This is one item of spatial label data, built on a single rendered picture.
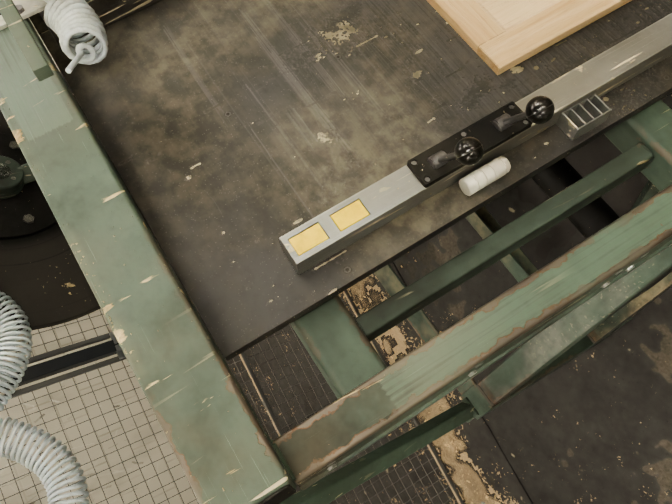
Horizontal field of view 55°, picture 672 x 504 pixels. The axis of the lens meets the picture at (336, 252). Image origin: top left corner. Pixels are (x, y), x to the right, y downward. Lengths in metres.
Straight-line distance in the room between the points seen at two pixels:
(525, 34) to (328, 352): 0.63
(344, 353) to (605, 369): 1.90
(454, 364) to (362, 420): 0.14
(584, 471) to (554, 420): 0.23
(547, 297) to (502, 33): 0.49
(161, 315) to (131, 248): 0.11
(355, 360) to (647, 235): 0.44
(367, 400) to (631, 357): 1.93
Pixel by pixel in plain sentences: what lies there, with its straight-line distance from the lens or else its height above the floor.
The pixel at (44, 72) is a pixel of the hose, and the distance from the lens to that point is 0.89.
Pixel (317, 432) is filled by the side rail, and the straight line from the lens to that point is 0.83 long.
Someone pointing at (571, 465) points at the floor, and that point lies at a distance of 3.03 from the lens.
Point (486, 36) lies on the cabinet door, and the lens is 1.17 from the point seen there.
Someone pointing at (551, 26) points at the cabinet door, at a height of 1.20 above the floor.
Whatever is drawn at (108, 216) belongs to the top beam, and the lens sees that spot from 0.93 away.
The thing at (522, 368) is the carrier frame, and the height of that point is 0.79.
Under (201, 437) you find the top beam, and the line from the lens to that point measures 0.80.
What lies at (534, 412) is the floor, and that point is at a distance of 3.01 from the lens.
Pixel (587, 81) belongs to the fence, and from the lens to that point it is 1.12.
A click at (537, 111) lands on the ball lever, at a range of 0.92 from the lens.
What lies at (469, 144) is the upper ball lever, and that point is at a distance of 0.86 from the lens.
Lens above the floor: 2.24
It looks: 39 degrees down
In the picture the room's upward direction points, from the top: 107 degrees counter-clockwise
